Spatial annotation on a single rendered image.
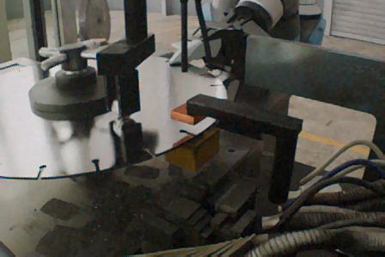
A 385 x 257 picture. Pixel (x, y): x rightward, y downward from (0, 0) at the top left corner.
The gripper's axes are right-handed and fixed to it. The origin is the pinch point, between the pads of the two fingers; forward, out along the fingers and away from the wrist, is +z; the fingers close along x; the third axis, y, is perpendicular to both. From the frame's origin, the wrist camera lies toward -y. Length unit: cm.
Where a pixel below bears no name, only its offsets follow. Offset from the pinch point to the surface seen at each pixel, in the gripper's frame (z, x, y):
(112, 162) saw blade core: 16.2, 17.4, -14.8
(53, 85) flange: 13.2, 17.1, 1.5
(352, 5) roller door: -450, -316, 171
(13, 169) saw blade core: 21.5, 20.8, -10.6
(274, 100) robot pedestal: -26.3, -32.9, 10.3
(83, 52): 9.0, 18.7, -1.6
